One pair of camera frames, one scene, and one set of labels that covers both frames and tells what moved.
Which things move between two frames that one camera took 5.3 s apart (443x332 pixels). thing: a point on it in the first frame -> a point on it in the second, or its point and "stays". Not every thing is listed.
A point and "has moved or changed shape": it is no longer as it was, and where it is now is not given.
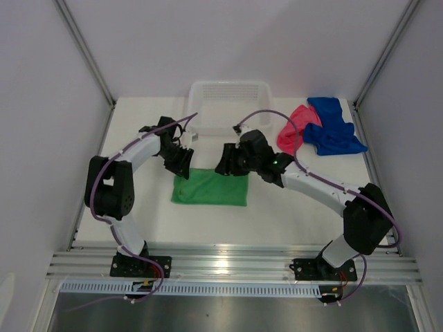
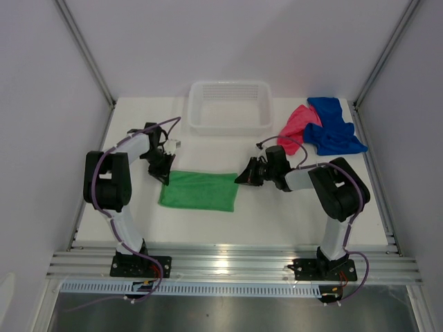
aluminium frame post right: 408,13 stays
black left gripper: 181,167 -> 163,173
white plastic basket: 221,104 stays
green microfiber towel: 207,186 has moved or changed shape
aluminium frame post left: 82,43 stays
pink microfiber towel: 302,117 stays
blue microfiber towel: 333,135 stays
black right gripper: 227,165 -> 248,176
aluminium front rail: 230,265 stays
